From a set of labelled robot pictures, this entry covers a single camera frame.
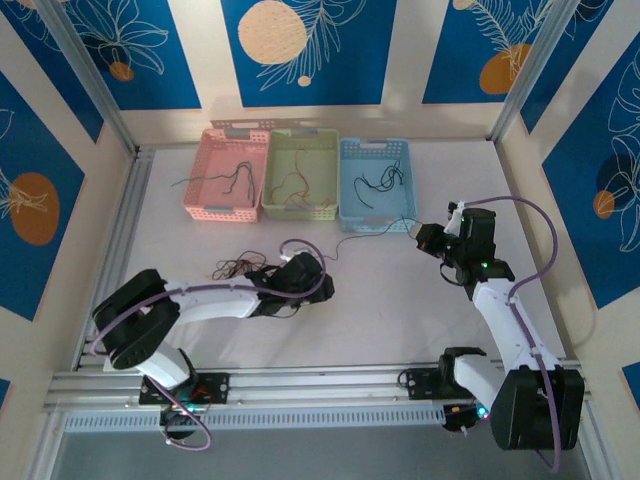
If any thick green cable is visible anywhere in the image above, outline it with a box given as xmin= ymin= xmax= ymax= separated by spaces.
xmin=222 ymin=162 xmax=259 ymax=199

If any blue plastic basket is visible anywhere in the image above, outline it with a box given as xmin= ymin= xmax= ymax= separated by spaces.
xmin=337 ymin=137 xmax=419 ymax=235

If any green plastic basket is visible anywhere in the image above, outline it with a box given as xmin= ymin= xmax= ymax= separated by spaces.
xmin=259 ymin=127 xmax=341 ymax=223

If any pink plastic basket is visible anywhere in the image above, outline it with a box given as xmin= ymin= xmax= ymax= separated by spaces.
xmin=180 ymin=127 xmax=271 ymax=224

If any perforated metal strip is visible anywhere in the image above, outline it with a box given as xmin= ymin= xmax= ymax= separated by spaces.
xmin=209 ymin=117 xmax=386 ymax=132

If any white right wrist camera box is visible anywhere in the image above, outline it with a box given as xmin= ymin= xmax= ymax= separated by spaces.
xmin=446 ymin=198 xmax=469 ymax=236

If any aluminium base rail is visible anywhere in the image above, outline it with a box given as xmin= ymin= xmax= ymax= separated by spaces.
xmin=42 ymin=360 xmax=594 ymax=415

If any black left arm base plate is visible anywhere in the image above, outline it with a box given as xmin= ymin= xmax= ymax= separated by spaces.
xmin=138 ymin=372 xmax=231 ymax=406

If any grey slotted cable duct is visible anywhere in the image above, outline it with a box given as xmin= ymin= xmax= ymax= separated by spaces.
xmin=62 ymin=404 xmax=449 ymax=434

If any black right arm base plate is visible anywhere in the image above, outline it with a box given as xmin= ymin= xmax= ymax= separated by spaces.
xmin=402 ymin=368 xmax=481 ymax=401

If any aluminium side rail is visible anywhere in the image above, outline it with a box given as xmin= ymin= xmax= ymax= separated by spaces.
xmin=72 ymin=147 xmax=155 ymax=371

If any aluminium frame post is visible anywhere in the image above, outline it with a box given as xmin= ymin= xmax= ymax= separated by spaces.
xmin=488 ymin=0 xmax=586 ymax=144
xmin=37 ymin=0 xmax=141 ymax=156

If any aluminium frame bar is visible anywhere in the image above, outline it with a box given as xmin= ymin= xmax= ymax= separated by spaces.
xmin=579 ymin=399 xmax=609 ymax=480
xmin=22 ymin=412 xmax=66 ymax=480

